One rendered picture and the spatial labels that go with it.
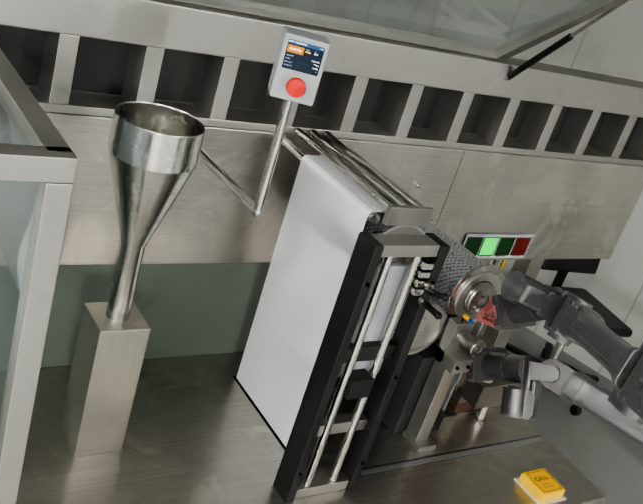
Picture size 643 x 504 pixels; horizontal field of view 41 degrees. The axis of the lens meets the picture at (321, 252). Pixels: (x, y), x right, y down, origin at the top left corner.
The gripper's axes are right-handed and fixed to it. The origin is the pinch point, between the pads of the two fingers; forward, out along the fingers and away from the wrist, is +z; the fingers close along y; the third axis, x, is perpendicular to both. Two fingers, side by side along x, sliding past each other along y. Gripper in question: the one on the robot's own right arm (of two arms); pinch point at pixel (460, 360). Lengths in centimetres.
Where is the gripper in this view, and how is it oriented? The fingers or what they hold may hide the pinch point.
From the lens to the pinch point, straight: 191.7
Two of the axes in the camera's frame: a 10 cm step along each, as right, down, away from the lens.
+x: -0.1, -10.0, 0.0
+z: -5.7, 0.1, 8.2
